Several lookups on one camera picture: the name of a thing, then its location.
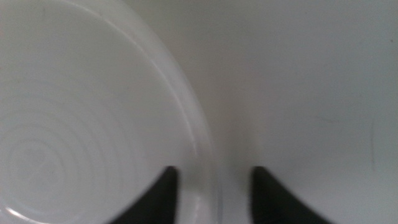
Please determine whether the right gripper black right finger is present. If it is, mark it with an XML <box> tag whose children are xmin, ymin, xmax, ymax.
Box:
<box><xmin>250</xmin><ymin>166</ymin><xmax>334</xmax><ymax>224</ymax></box>

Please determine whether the grey shallow bowl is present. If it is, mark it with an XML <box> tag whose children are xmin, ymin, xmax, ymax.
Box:
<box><xmin>0</xmin><ymin>0</ymin><xmax>223</xmax><ymax>224</ymax></box>

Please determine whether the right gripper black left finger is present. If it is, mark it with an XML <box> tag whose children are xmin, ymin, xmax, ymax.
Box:
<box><xmin>107</xmin><ymin>166</ymin><xmax>180</xmax><ymax>224</ymax></box>

